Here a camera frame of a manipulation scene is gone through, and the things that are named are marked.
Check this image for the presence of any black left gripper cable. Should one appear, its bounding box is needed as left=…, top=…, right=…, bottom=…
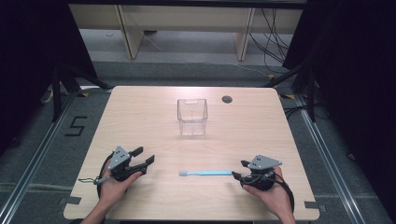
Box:
left=96, top=151, right=115, bottom=200

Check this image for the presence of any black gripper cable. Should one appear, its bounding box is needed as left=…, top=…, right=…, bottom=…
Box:
left=96, top=151, right=115, bottom=200
left=272, top=172, right=296, bottom=213

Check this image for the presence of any grey metal floor rail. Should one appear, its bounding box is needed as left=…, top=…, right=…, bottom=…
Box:
left=0, top=91, right=78, bottom=224
left=294, top=92, right=369, bottom=224

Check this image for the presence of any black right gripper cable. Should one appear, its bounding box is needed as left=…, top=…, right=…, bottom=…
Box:
left=272, top=172, right=296, bottom=213

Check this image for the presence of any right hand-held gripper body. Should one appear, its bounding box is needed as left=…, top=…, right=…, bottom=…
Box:
left=241, top=154, right=283, bottom=192

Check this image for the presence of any light blue toothbrush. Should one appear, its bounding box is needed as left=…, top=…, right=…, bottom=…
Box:
left=178, top=169, right=233, bottom=177

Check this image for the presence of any bundle of black cables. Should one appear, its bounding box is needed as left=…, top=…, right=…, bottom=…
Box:
left=247, top=7, right=291, bottom=75

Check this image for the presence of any person's left hand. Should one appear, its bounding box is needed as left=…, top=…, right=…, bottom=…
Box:
left=99, top=161, right=143, bottom=207

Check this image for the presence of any person's right hand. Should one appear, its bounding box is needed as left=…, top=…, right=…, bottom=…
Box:
left=242, top=166, right=296, bottom=219

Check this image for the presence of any grey wrist strap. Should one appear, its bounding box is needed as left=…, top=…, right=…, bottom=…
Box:
left=77, top=175, right=112, bottom=186

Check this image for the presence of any dark curtain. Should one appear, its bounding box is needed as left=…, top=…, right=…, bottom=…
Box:
left=282, top=0, right=396, bottom=216
left=0, top=0, right=98, bottom=157

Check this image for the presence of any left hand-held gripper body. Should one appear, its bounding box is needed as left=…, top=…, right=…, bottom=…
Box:
left=107, top=146, right=148, bottom=183

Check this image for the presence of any black metal stand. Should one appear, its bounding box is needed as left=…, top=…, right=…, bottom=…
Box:
left=50, top=60, right=114, bottom=123
left=262, top=60, right=318, bottom=123

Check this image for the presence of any clear plastic container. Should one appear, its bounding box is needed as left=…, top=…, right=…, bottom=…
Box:
left=177, top=98, right=209, bottom=137

